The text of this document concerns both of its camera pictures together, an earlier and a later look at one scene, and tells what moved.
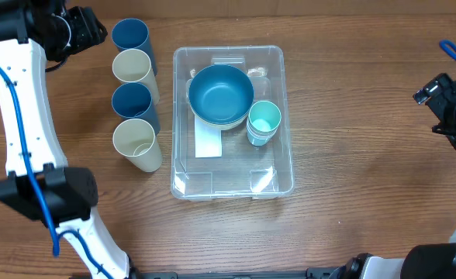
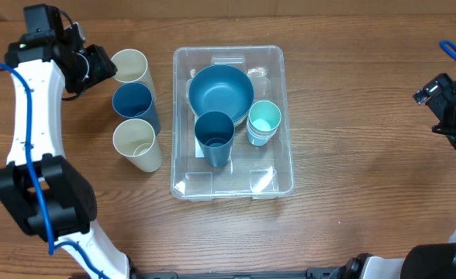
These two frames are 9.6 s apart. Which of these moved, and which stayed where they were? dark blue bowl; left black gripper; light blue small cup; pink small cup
Moved: left black gripper
Stayed: pink small cup; dark blue bowl; light blue small cup
